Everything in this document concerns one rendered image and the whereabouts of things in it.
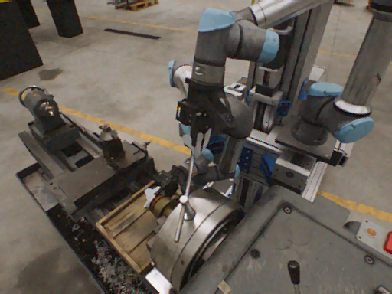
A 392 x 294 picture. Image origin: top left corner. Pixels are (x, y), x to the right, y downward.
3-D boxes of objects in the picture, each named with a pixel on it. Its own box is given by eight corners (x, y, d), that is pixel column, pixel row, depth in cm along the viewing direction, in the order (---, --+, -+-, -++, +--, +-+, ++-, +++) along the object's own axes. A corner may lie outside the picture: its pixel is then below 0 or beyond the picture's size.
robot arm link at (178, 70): (197, 79, 121) (230, 141, 78) (168, 82, 118) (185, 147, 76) (197, 54, 113) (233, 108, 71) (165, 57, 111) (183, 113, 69)
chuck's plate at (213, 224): (243, 230, 93) (246, 189, 69) (189, 302, 80) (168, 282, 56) (236, 225, 95) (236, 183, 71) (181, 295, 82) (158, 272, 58)
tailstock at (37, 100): (82, 137, 150) (65, 96, 130) (51, 153, 139) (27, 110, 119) (60, 119, 164) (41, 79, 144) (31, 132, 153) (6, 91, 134)
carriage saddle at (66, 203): (156, 165, 131) (155, 158, 127) (76, 223, 105) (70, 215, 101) (123, 142, 146) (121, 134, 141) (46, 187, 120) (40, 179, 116)
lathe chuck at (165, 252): (236, 225, 95) (236, 183, 71) (181, 295, 82) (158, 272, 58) (218, 212, 99) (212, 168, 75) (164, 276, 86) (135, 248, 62)
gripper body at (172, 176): (154, 189, 97) (175, 173, 104) (168, 201, 93) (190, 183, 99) (151, 177, 92) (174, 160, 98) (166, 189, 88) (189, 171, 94)
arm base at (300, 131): (296, 120, 111) (302, 101, 105) (331, 131, 105) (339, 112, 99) (285, 137, 102) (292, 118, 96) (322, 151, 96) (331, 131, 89)
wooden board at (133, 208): (204, 214, 109) (204, 209, 106) (141, 277, 89) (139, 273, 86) (159, 181, 123) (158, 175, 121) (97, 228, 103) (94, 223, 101)
